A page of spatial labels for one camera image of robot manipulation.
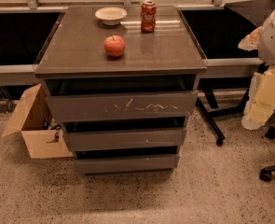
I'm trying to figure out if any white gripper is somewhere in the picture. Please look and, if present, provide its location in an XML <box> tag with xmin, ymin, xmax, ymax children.
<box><xmin>238</xmin><ymin>9</ymin><xmax>275</xmax><ymax>130</ymax></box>

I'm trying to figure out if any grey top drawer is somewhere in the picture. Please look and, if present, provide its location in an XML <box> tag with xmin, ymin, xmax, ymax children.
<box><xmin>46</xmin><ymin>91</ymin><xmax>198</xmax><ymax>122</ymax></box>

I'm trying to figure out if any grey drawer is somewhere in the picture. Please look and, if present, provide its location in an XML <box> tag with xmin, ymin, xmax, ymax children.
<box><xmin>46</xmin><ymin>91</ymin><xmax>198</xmax><ymax>122</ymax></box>
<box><xmin>63</xmin><ymin>128</ymin><xmax>186</xmax><ymax>152</ymax></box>
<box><xmin>75</xmin><ymin>154</ymin><xmax>180</xmax><ymax>174</ymax></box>

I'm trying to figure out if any grey middle drawer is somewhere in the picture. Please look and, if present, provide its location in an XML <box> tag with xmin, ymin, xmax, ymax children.
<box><xmin>63</xmin><ymin>128</ymin><xmax>186</xmax><ymax>152</ymax></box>

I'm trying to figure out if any grey drawer cabinet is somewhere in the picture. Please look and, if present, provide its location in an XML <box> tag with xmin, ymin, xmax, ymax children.
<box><xmin>35</xmin><ymin>7</ymin><xmax>206</xmax><ymax>162</ymax></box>

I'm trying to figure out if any grey bottom drawer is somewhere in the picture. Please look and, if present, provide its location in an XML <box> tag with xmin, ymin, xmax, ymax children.
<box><xmin>75</xmin><ymin>154</ymin><xmax>180</xmax><ymax>174</ymax></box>

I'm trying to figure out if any open cardboard box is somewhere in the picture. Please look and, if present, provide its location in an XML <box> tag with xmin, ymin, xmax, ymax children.
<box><xmin>2</xmin><ymin>84</ymin><xmax>73</xmax><ymax>159</ymax></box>

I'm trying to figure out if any black rolling stand base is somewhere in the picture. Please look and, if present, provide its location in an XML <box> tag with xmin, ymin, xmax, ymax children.
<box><xmin>195</xmin><ymin>63</ymin><xmax>268</xmax><ymax>147</ymax></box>

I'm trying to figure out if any red cola can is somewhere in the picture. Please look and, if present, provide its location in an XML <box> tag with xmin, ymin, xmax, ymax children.
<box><xmin>141</xmin><ymin>0</ymin><xmax>157</xmax><ymax>33</ymax></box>

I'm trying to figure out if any red apple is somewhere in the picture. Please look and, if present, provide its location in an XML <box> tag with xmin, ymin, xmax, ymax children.
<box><xmin>103</xmin><ymin>35</ymin><xmax>125</xmax><ymax>57</ymax></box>

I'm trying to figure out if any white ceramic bowl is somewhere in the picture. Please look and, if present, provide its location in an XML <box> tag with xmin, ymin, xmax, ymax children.
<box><xmin>95</xmin><ymin>7</ymin><xmax>127</xmax><ymax>26</ymax></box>

